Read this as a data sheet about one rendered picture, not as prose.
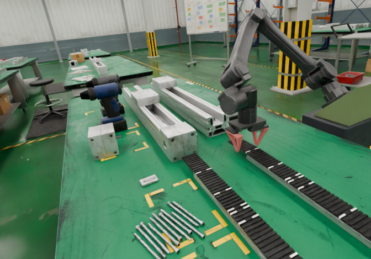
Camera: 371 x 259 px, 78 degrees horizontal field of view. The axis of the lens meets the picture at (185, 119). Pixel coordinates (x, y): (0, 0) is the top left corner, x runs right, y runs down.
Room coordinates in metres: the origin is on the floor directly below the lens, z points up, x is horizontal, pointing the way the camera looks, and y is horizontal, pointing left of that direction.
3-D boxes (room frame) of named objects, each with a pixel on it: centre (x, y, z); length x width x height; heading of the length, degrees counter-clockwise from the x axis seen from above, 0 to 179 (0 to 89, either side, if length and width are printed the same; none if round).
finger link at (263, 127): (0.67, -0.22, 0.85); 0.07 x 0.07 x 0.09; 21
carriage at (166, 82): (1.43, 0.11, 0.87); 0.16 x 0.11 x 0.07; 21
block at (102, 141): (0.79, 0.31, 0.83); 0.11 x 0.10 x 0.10; 107
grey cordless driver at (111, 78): (1.21, 0.43, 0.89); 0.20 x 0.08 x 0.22; 113
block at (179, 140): (0.72, 0.02, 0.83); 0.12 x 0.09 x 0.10; 111
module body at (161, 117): (1.13, 0.19, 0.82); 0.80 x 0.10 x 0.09; 21
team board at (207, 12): (6.83, -0.86, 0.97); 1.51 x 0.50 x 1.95; 42
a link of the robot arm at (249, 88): (0.66, -0.19, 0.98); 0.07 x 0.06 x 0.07; 131
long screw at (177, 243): (0.38, 0.08, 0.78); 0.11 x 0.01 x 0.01; 39
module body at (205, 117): (1.20, 0.02, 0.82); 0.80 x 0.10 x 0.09; 21
